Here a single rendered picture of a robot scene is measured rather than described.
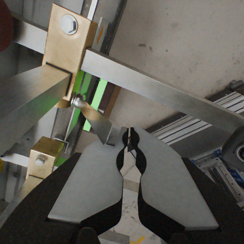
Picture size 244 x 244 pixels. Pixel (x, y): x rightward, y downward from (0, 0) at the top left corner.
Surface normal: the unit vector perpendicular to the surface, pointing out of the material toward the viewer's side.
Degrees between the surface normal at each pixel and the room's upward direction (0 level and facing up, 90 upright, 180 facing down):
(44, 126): 0
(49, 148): 90
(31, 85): 90
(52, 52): 0
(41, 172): 0
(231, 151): 33
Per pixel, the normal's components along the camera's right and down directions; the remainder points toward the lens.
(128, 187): 0.38, -0.81
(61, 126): -0.04, 0.47
